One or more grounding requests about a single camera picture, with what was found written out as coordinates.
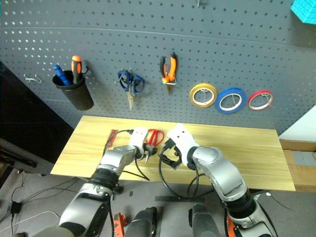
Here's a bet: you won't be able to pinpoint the red handled screwdriver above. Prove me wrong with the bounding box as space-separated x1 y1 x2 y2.
108 129 119 147

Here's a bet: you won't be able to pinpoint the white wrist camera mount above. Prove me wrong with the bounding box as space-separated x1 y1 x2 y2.
166 123 199 169
128 126 149 154

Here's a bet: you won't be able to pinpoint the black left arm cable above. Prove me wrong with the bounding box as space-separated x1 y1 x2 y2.
103 129 151 181

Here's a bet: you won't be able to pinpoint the orange black part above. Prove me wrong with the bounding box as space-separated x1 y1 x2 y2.
226 216 238 237
113 213 131 237

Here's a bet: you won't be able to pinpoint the blue tape roll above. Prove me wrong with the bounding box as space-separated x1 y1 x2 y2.
214 86 247 115

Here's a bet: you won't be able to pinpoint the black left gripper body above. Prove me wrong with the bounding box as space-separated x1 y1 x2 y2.
142 144 156 157

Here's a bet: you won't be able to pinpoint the blue handled screwdriver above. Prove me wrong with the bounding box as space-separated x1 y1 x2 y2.
53 64 72 86

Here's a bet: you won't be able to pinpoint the orange black pliers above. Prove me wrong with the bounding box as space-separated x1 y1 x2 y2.
159 51 178 96

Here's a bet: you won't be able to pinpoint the black cabinet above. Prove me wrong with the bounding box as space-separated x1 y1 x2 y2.
0 60 75 175

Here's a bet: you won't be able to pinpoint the orange black handled screwdriver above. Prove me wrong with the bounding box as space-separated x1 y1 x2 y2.
71 55 84 85

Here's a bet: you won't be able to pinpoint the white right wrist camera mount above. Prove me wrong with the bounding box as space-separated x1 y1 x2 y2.
166 123 199 169

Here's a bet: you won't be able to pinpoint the brown cardboard box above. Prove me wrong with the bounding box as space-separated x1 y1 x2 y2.
278 138 316 193

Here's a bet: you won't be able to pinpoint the red tape roll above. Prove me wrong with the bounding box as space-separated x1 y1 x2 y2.
247 89 274 112

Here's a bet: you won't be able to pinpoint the yellow tape roll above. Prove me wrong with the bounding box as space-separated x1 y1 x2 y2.
189 83 218 109

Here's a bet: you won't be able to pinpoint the teal foam block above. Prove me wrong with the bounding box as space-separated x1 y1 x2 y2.
290 0 316 25

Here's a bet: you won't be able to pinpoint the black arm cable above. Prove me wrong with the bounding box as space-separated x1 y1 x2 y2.
158 147 206 198
103 129 151 181

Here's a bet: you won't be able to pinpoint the white floor cable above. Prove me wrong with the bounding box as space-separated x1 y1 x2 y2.
0 210 61 229

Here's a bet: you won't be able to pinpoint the black power adapter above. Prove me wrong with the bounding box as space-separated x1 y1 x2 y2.
9 200 22 215

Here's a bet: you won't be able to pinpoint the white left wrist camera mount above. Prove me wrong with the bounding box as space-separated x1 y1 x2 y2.
128 126 149 154

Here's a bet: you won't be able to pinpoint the empty silver metal hook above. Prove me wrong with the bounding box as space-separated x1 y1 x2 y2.
23 73 42 83

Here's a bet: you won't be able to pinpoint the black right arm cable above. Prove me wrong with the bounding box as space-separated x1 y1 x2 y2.
158 147 206 198

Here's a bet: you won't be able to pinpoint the red handled scissors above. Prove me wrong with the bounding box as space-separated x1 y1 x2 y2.
145 128 165 147

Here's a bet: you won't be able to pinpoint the dark grey pegboard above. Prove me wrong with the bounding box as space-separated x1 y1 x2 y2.
0 0 316 137

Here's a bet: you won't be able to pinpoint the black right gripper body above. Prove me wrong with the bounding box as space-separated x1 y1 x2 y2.
163 138 183 159

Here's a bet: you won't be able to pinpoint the blue handled scissors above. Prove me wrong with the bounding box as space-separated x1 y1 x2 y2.
117 69 146 111

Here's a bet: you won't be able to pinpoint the light wooden table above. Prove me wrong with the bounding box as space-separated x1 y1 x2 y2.
49 115 296 192

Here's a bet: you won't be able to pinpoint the black cup holder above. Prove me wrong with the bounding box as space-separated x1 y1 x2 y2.
52 70 95 111

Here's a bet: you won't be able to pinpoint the black flat strip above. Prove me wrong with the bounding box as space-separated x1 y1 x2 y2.
154 195 206 203

